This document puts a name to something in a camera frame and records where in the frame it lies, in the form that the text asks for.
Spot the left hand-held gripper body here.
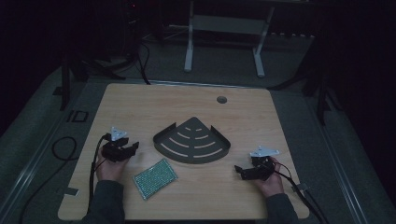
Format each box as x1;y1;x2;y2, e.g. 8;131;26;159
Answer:
101;125;133;163

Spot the person's left hand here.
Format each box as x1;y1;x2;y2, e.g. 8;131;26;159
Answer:
94;147;131;183

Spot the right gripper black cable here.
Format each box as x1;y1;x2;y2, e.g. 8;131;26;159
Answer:
273;161;330;224

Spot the person's right hand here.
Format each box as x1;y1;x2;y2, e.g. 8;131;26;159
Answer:
254;156;286;199

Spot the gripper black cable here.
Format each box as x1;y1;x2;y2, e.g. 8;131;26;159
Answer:
87;133;112;216
273;161;330;224

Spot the white metal stand frame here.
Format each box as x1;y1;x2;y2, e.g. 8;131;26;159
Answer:
183;0;276;78

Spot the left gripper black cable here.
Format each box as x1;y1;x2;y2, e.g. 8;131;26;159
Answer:
87;133;112;216

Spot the black tripod stand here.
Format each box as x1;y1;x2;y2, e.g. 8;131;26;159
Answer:
270;31;344;127
51;46;127;112

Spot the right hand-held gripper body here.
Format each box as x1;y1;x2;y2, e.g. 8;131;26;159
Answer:
248;145;281;182

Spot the black cable on floor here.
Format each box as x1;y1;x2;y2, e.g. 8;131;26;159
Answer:
18;135;79;224

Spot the dark grey corner shelf rack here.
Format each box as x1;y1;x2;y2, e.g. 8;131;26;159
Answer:
152;116;232;165

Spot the green textured sponge pad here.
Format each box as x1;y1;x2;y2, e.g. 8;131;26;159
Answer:
132;158;179;201

